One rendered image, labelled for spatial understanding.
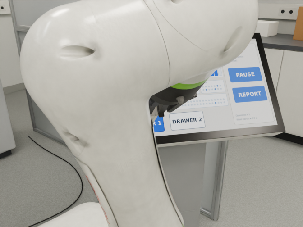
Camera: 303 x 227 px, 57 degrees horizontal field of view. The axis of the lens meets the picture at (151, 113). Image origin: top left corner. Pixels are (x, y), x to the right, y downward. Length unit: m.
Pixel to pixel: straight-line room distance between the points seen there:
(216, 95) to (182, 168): 0.26
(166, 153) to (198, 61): 0.62
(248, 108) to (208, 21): 0.58
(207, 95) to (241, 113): 0.10
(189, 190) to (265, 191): 1.31
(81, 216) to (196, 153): 0.44
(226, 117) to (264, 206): 1.38
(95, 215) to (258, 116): 0.49
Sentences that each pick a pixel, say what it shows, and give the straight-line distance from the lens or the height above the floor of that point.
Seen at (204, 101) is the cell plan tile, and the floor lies 1.04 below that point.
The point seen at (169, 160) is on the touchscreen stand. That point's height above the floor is 0.84.
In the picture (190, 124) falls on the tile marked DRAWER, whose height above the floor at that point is 1.00.
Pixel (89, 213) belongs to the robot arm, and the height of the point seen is 0.91.
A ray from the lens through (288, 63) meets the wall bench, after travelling 2.69.
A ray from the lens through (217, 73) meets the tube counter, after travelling 0.81.
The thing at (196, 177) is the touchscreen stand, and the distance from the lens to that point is 0.94.
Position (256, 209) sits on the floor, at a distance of 2.05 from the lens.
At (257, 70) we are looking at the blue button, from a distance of 0.87.
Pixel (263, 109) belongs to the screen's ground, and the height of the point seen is 1.01.
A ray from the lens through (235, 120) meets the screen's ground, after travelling 0.78.
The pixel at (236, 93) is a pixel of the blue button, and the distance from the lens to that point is 0.81.
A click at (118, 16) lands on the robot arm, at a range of 0.23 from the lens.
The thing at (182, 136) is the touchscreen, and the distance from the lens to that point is 0.72.
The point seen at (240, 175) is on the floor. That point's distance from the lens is 2.32.
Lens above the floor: 1.31
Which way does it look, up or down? 24 degrees down
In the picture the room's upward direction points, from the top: straight up
